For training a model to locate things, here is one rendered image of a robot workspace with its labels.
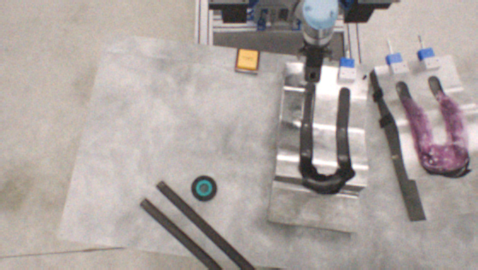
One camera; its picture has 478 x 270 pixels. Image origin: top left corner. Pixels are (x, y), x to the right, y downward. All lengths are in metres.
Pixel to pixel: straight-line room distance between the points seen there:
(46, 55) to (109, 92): 1.14
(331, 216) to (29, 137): 1.67
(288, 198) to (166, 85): 0.55
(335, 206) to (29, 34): 1.97
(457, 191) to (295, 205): 0.46
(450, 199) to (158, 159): 0.88
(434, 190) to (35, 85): 2.01
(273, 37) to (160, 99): 0.93
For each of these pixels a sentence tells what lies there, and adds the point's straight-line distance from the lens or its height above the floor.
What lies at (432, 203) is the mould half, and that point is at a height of 0.91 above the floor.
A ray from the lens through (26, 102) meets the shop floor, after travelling 2.46.
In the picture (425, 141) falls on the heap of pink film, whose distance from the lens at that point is 1.33.
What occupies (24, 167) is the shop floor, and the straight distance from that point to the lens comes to 2.36.
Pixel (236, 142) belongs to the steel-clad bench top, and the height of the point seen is 0.80.
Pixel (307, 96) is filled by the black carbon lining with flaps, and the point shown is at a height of 0.88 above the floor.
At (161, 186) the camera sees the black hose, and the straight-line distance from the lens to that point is 1.26.
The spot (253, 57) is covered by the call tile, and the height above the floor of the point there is 0.84.
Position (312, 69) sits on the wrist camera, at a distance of 1.11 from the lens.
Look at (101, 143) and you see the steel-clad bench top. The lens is 1.37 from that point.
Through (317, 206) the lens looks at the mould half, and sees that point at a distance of 1.24.
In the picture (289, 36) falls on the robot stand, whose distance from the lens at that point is 2.14.
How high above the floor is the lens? 2.07
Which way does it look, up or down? 75 degrees down
